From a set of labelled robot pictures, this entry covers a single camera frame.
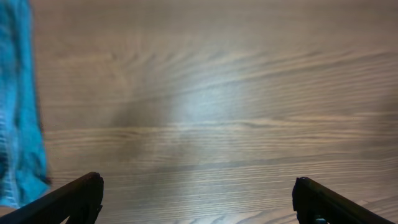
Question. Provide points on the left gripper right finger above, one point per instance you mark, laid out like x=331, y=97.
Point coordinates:
x=315, y=203

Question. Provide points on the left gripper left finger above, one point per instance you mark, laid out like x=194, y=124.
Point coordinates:
x=78, y=202

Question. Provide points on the blue polo shirt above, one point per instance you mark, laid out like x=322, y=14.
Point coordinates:
x=23, y=159

